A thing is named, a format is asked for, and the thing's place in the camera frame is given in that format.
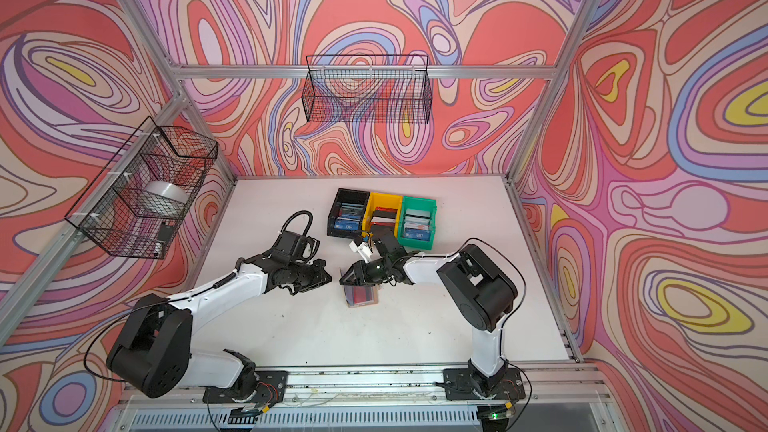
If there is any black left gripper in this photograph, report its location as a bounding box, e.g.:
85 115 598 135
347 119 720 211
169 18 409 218
286 258 334 291

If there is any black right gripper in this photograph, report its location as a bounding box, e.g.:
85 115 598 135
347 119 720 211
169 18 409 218
339 256 392 287

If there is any brown leather card holder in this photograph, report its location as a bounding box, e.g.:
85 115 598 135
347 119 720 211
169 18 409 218
343 285 380 308

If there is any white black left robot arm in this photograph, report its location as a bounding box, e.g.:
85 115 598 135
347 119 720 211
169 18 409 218
107 254 332 403

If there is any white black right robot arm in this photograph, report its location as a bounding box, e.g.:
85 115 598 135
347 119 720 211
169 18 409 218
339 242 519 381

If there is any black plastic bin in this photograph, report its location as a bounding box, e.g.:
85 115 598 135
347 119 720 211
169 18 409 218
326 188 370 239

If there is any yellow plastic bin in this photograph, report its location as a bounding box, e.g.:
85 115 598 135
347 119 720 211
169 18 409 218
362 192 404 235

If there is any green plastic bin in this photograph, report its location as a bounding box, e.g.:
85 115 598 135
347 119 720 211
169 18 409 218
397 196 438 251

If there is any silver tape roll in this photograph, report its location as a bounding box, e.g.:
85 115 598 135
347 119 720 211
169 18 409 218
140 181 189 218

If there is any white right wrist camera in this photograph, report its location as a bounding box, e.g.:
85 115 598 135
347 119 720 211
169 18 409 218
349 237 373 262

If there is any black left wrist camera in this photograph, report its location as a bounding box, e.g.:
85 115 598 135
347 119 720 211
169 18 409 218
271 210 320 265

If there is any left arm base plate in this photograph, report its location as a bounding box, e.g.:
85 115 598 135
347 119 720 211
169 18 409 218
203 370 289 406

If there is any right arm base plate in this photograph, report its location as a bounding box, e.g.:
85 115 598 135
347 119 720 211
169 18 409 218
436 365 527 403

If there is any black wire basket back wall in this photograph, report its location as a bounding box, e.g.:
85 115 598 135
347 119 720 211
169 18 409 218
301 53 433 124

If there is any black wire basket wall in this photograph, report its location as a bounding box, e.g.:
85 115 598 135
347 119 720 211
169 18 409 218
301 53 433 124
65 118 219 260

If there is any black wire basket left wall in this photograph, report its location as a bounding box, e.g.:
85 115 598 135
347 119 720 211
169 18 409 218
65 118 219 260

